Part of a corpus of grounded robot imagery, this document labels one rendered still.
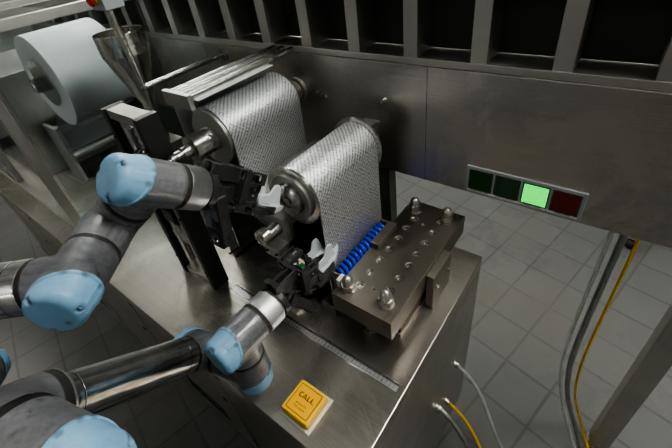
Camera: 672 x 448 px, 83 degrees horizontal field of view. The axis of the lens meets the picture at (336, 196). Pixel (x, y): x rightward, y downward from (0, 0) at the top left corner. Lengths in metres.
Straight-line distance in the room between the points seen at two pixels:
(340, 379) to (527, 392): 1.20
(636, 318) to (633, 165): 1.59
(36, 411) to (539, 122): 0.90
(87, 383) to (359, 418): 0.50
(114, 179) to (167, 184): 0.07
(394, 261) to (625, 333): 1.55
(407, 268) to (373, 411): 0.32
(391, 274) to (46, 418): 0.67
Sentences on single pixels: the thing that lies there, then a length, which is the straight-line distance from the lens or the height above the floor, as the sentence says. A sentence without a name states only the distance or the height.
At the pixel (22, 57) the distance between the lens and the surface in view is 1.56.
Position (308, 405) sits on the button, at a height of 0.92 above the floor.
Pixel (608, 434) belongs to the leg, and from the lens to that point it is 1.87.
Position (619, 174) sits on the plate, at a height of 1.28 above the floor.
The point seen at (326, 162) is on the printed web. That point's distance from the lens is 0.84.
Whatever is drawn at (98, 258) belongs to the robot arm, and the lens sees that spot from 0.61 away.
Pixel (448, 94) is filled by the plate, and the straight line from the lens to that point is 0.90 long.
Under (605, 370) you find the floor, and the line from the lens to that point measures 2.18.
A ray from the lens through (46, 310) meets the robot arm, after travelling 0.59.
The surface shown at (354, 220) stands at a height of 1.11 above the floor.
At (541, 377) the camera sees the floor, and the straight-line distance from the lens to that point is 2.06.
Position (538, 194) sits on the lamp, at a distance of 0.94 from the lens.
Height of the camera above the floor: 1.74
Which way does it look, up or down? 37 degrees down
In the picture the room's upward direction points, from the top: 8 degrees counter-clockwise
